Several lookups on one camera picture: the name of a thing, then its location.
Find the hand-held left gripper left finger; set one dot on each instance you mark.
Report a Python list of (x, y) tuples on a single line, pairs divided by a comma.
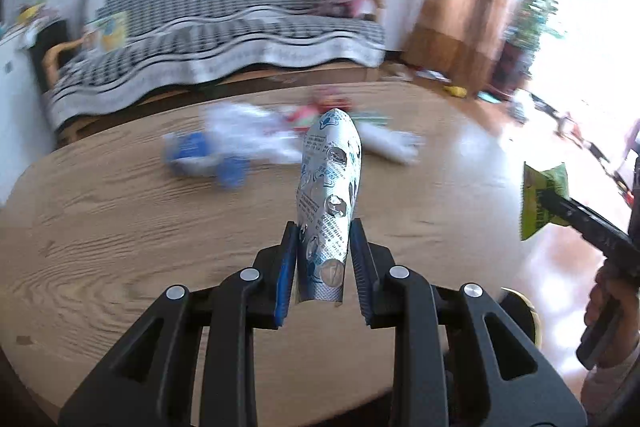
[(287, 279)]

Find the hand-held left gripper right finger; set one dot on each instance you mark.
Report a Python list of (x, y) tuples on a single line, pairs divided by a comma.
[(360, 279)]

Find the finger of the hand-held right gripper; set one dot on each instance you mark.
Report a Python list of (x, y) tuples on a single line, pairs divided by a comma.
[(575, 213)]

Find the green snack packet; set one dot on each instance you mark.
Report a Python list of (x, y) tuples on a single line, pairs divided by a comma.
[(535, 189)]

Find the silver blue snack packet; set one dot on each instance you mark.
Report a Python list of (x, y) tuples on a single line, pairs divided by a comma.
[(330, 187)]

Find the red cigarette box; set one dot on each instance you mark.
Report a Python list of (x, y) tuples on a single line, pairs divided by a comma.
[(331, 98)]

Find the person's right forearm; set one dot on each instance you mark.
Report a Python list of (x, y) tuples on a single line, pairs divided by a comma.
[(615, 389)]

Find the person's right hand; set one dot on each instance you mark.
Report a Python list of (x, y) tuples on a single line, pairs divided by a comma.
[(595, 302)]

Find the white plastic wrapper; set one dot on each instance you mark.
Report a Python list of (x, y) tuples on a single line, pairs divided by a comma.
[(392, 142)]

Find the small teal item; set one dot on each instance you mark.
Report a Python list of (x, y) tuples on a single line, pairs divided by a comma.
[(489, 96)]

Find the blue plastic packet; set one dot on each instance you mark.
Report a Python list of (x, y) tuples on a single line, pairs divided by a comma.
[(205, 157)]

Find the white plastic bag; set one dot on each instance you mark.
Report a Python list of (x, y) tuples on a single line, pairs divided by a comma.
[(245, 127)]

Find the small yellow toy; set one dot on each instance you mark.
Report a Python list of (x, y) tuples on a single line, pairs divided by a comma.
[(456, 91)]

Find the green potted plant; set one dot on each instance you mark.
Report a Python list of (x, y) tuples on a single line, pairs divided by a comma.
[(532, 17)]

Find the sofa with checkered cover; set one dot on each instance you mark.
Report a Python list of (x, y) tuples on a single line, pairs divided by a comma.
[(210, 37)]

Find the colourful picture book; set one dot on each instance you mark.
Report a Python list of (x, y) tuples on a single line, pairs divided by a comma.
[(107, 32)]

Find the white cabinet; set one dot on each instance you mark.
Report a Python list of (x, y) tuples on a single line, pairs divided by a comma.
[(20, 107)]

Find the black box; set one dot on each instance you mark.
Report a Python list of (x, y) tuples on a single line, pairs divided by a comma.
[(47, 47)]

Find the clutter of small items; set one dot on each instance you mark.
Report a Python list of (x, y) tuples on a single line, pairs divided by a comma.
[(30, 12)]

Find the wooden frame sofa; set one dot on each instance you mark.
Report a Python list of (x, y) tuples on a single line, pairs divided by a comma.
[(300, 74)]

